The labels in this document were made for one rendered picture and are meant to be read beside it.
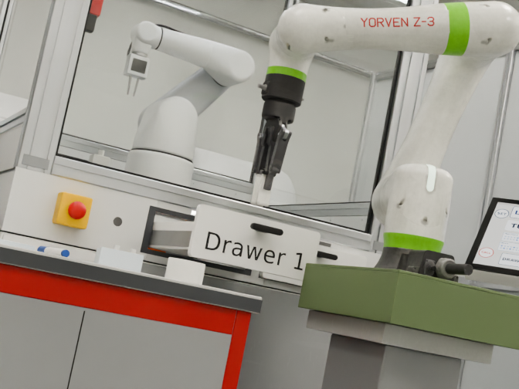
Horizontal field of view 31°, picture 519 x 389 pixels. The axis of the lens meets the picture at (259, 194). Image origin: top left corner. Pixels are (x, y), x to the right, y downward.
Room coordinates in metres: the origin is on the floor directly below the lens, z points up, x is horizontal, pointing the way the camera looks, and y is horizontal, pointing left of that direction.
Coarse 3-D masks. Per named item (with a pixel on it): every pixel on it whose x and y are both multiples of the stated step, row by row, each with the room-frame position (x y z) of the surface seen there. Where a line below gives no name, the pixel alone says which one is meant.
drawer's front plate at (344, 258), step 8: (320, 248) 2.37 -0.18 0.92; (328, 248) 2.38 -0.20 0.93; (344, 256) 2.41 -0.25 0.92; (352, 256) 2.41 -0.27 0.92; (360, 256) 2.42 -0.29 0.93; (328, 264) 2.39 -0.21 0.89; (336, 264) 2.40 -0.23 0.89; (344, 264) 2.41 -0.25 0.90; (352, 264) 2.42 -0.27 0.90; (360, 264) 2.43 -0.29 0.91; (264, 272) 2.32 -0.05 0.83; (280, 280) 2.34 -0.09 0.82; (288, 280) 2.34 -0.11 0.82; (296, 280) 2.35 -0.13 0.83
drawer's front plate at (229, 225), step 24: (216, 216) 1.92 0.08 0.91; (240, 216) 1.95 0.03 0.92; (192, 240) 1.91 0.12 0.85; (216, 240) 1.93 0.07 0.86; (240, 240) 1.95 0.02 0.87; (264, 240) 1.97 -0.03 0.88; (288, 240) 2.00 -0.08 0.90; (312, 240) 2.02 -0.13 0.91; (240, 264) 1.96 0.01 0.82; (264, 264) 1.98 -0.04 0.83; (288, 264) 2.00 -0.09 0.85
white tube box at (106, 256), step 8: (104, 248) 1.81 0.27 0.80; (96, 256) 1.91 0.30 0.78; (104, 256) 1.81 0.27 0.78; (112, 256) 1.82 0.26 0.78; (120, 256) 1.82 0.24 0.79; (128, 256) 1.82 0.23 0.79; (136, 256) 1.83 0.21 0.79; (104, 264) 1.82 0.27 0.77; (112, 264) 1.82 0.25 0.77; (120, 264) 1.82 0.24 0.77; (128, 264) 1.83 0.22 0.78; (136, 264) 1.83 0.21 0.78
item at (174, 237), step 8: (160, 224) 2.17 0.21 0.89; (168, 224) 2.12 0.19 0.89; (176, 224) 2.07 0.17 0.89; (184, 224) 2.03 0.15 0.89; (192, 224) 1.98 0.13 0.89; (152, 232) 2.20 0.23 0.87; (160, 232) 2.15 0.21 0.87; (168, 232) 2.10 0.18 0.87; (176, 232) 2.05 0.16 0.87; (184, 232) 2.01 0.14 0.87; (152, 240) 2.19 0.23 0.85; (160, 240) 2.14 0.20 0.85; (168, 240) 2.09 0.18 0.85; (176, 240) 2.04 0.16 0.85; (184, 240) 2.00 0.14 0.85; (152, 248) 2.23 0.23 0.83; (160, 248) 2.15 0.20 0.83; (168, 248) 2.09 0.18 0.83; (176, 248) 2.04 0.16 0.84; (184, 248) 2.00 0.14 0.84
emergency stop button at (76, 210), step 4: (72, 204) 2.05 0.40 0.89; (76, 204) 2.05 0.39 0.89; (80, 204) 2.06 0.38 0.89; (68, 208) 2.06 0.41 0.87; (72, 208) 2.05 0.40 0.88; (76, 208) 2.05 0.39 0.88; (80, 208) 2.06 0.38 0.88; (84, 208) 2.06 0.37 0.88; (68, 212) 2.06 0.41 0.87; (72, 212) 2.05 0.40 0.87; (76, 212) 2.05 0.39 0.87; (80, 212) 2.06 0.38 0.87; (84, 212) 2.06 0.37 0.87; (72, 216) 2.06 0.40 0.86; (76, 216) 2.06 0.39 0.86; (80, 216) 2.06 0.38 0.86
